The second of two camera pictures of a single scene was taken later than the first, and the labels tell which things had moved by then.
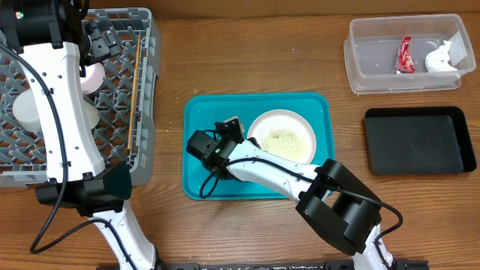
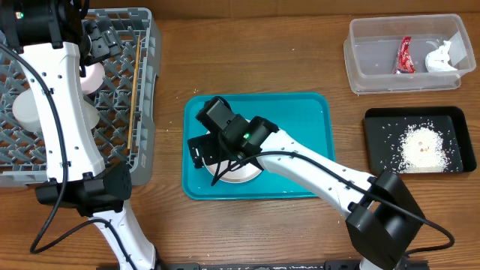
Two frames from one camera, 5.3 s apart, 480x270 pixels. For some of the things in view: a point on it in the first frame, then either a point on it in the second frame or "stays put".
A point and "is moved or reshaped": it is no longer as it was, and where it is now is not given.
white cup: (93, 115) stays put
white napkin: (437, 60) stays put
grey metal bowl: (25, 110) stays put
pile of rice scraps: (286, 143) is moved or reshaped
